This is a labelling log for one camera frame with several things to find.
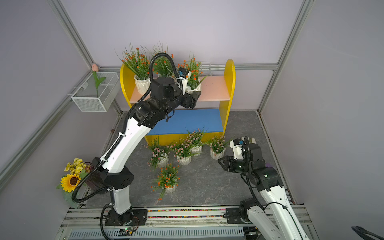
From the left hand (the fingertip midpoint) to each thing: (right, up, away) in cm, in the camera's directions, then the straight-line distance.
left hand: (192, 89), depth 64 cm
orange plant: (-12, -42, +7) cm, 44 cm away
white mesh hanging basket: (-58, -1, +16) cm, 60 cm away
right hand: (+14, -33, +8) cm, 36 cm away
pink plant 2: (-6, -31, +18) cm, 36 cm away
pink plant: (-19, -34, +20) cm, 44 cm away
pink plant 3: (0, -25, +21) cm, 32 cm away
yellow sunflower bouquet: (-50, -35, +1) cm, 61 cm away
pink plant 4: (+14, -28, +21) cm, 37 cm away
